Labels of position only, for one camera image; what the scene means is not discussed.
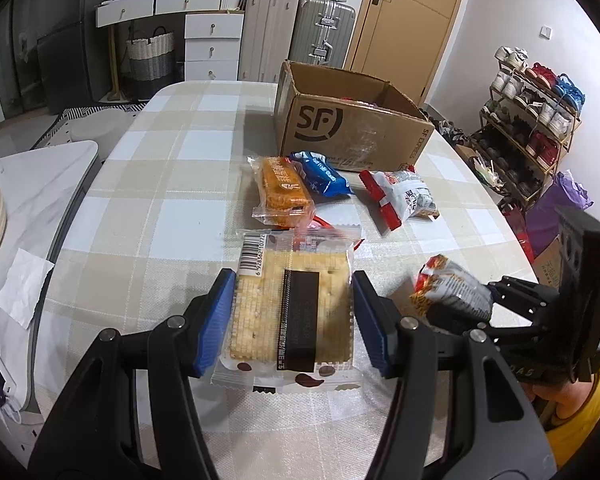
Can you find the red grey snack packet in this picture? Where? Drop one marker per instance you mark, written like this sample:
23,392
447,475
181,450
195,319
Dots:
450,285

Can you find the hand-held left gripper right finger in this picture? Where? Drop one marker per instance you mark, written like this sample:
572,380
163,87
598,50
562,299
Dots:
375,325

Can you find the white drawer desk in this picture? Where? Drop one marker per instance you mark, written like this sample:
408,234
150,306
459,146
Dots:
210,45

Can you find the silver suitcase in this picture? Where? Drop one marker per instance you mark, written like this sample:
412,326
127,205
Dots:
320,30

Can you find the purple bag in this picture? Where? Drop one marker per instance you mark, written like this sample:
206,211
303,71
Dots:
555,210

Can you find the printed cardboard carton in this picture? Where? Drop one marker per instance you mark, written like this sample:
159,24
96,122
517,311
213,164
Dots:
549,260

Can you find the shoe rack with shoes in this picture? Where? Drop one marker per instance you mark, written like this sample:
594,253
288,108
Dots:
535,105

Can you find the woven laundry basket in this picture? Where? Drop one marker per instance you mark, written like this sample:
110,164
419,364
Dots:
150,65

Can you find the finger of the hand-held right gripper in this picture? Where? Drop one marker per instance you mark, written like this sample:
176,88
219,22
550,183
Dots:
455,322
525,292

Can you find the marble side table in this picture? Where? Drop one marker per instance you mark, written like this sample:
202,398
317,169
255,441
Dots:
35,195

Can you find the red gift box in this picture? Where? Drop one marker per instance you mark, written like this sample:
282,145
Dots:
520,232

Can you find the pile of dark shoes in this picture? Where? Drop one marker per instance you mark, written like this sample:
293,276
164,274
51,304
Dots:
450,132

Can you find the white light switch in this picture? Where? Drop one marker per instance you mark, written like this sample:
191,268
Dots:
545,32

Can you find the white trash bin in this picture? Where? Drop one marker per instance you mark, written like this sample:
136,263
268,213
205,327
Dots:
487,175

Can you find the red gold snack packet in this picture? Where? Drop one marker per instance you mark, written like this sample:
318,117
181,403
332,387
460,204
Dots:
340,237

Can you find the brown cardboard box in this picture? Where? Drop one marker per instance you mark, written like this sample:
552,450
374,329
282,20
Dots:
350,130

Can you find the white tissue paper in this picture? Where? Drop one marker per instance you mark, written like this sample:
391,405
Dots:
25,285

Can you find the clear cracker packet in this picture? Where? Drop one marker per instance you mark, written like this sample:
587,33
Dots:
260,305

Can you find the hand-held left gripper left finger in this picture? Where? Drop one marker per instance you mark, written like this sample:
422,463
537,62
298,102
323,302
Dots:
215,325

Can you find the beige suitcase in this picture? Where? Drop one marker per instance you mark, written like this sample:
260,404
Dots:
267,35

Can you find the white red snack bag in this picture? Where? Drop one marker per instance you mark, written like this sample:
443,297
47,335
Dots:
405,195

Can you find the wooden door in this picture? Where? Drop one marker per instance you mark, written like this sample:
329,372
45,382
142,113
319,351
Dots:
410,25

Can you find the orange cake packet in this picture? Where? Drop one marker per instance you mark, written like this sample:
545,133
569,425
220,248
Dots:
282,190

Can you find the blue cookie packet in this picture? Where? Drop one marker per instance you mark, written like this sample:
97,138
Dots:
325,175

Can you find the person's right hand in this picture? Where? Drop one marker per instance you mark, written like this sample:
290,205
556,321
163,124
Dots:
550,400

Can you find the grey refrigerator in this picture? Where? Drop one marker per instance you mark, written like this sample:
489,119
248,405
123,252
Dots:
55,60

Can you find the black white patterned rug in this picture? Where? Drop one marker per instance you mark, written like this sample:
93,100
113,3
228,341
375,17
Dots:
55,130

